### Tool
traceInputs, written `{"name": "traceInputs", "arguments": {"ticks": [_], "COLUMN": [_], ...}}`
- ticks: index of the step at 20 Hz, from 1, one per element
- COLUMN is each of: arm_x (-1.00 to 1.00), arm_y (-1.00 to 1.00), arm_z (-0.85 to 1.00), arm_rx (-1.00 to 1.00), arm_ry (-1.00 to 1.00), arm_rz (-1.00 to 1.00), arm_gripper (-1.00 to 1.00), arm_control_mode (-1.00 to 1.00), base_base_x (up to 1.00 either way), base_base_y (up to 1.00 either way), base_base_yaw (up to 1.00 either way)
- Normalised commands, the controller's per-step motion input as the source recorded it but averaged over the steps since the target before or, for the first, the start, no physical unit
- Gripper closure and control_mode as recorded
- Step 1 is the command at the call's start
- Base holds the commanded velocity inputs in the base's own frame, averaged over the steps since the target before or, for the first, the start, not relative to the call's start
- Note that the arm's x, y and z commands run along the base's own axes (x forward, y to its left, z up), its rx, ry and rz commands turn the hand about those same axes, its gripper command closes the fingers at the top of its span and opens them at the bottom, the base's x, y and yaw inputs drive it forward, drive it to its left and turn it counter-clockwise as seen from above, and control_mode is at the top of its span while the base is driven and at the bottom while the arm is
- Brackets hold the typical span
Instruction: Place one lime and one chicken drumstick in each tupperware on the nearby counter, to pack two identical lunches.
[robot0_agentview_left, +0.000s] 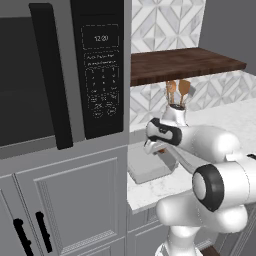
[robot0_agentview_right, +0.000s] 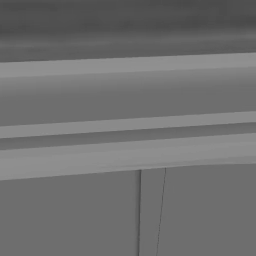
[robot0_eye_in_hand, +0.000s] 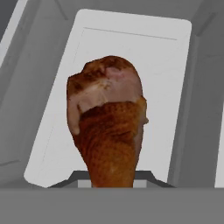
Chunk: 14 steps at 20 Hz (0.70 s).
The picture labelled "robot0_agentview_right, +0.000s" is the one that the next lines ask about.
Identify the grey cabinet door panel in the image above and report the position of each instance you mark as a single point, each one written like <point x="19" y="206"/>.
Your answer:
<point x="210" y="213"/>
<point x="66" y="216"/>

